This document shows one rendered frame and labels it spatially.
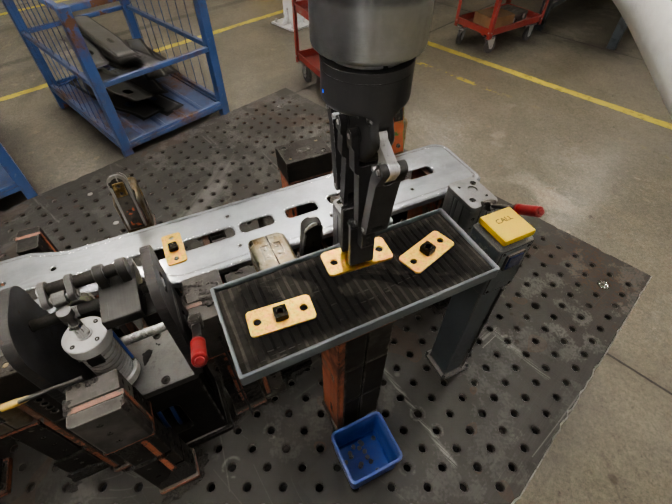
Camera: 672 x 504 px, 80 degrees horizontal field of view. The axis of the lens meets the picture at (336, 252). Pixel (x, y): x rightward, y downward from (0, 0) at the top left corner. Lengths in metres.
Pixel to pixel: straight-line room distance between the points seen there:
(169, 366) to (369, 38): 0.60
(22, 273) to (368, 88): 0.78
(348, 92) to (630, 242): 2.47
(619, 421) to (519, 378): 0.98
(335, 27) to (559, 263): 1.12
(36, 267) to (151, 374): 0.34
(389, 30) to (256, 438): 0.82
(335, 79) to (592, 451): 1.74
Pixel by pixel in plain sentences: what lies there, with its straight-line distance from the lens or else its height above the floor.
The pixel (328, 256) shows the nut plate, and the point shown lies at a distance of 0.49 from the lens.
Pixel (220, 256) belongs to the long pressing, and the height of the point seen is 1.00.
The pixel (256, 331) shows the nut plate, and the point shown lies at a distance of 0.50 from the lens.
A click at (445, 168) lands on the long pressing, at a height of 1.00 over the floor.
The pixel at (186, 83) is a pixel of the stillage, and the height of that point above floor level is 0.17.
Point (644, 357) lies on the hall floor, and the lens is 2.22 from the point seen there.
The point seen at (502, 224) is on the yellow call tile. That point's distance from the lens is 0.66.
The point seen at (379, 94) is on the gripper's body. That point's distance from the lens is 0.32.
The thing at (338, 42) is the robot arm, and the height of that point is 1.48.
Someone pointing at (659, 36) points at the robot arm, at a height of 1.49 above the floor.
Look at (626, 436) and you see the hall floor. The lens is 1.99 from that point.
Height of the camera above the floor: 1.59
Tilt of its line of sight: 48 degrees down
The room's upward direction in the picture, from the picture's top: straight up
